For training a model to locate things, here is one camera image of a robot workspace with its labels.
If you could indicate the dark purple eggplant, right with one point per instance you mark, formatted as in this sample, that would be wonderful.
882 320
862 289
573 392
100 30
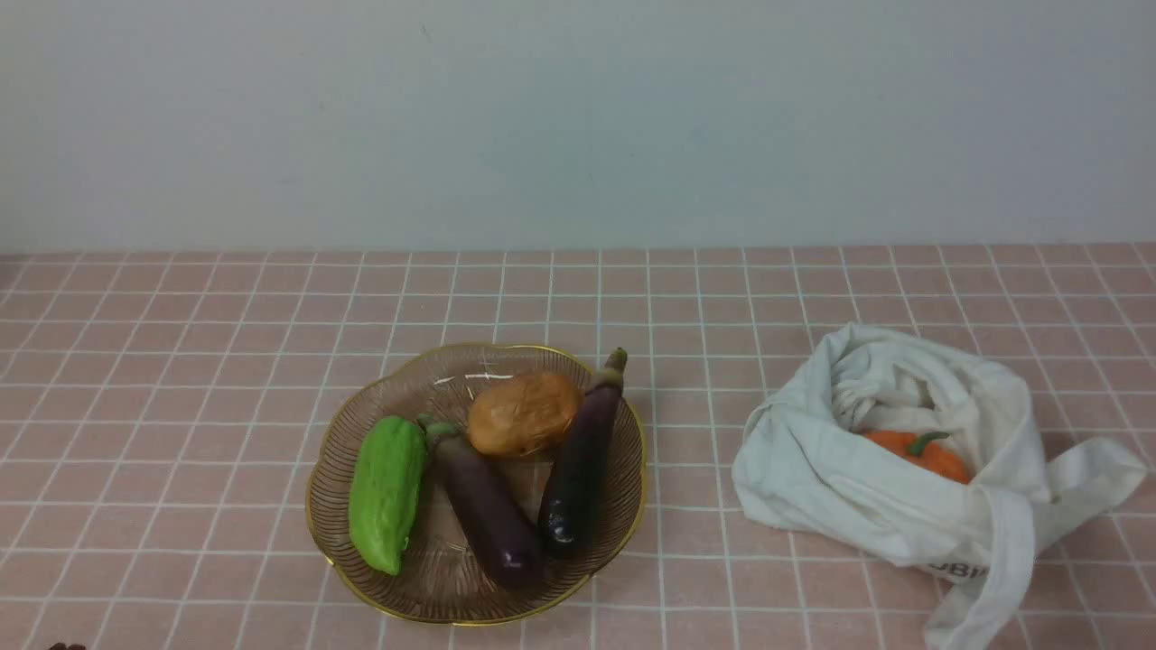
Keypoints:
573 492

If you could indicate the purple eggplant, left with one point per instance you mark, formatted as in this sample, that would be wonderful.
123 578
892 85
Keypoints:
504 542

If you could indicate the white cloth bag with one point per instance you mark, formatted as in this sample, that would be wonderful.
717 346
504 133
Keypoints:
804 467

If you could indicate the orange pumpkin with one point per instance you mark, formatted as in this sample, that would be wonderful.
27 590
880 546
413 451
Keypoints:
924 450

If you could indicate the brown potato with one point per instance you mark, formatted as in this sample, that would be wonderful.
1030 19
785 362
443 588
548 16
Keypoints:
523 415

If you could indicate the gold-rimmed glass bowl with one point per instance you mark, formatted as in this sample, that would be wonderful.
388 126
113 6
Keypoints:
440 580

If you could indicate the green bitter gourd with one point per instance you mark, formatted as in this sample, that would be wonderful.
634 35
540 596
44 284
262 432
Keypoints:
385 492

